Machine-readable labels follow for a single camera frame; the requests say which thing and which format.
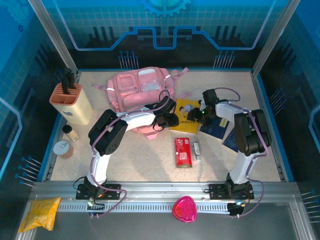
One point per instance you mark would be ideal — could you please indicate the cream and orange knife block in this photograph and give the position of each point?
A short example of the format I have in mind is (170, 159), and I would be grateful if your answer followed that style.
(75, 107)

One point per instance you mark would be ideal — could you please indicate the small LED circuit board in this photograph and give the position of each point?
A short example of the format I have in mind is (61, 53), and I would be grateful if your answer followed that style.
(90, 203)
(237, 203)

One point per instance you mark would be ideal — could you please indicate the yellow plastic bag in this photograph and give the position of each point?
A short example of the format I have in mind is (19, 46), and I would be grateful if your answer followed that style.
(40, 212)

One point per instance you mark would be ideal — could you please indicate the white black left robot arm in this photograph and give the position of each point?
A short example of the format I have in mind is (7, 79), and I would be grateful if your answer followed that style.
(100, 165)

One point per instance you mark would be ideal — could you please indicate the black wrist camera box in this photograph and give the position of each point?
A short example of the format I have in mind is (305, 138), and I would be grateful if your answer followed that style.
(168, 105)
(210, 96)

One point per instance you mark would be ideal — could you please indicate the can with white lid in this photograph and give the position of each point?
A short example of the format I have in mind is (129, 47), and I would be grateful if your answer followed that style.
(62, 148)

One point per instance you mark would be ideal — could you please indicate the aluminium front rail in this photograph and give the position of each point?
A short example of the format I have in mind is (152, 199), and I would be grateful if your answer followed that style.
(162, 190)

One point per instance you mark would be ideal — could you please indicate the pink backpack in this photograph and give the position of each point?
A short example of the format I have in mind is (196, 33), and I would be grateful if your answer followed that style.
(130, 100)

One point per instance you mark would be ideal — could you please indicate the small bottle with black cap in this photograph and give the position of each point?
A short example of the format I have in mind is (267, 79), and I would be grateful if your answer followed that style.
(71, 133)

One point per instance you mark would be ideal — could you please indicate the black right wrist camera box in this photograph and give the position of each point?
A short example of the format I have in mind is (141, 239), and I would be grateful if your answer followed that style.
(210, 96)

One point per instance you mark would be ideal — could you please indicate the pink triangular dish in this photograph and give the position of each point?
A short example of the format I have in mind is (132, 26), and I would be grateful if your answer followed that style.
(184, 210)

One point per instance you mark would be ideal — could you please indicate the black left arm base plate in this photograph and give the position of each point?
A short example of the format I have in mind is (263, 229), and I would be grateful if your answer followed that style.
(112, 191)

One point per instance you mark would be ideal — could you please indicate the red pencil case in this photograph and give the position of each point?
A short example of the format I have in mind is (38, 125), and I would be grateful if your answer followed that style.
(183, 152)

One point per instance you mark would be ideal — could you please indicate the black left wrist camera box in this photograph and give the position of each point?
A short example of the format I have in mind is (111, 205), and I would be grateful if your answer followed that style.
(168, 105)

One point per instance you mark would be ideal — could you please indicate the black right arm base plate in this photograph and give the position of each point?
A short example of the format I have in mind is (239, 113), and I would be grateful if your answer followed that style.
(217, 191)

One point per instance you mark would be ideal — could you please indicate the dark blue book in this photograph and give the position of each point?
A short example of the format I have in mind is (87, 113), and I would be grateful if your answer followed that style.
(215, 131)
(230, 142)

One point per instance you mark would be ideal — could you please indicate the yellow cartoon cover book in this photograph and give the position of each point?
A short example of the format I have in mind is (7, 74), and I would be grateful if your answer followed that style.
(182, 105)

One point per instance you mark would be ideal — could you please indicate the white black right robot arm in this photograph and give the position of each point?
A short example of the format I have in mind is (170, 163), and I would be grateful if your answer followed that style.
(241, 165)

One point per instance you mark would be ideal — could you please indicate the aluminium frame post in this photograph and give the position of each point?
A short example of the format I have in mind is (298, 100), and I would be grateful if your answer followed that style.
(272, 37)
(53, 37)

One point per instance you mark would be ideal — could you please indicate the clear packaged stationery item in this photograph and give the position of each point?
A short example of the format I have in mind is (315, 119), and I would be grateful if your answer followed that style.
(196, 148)

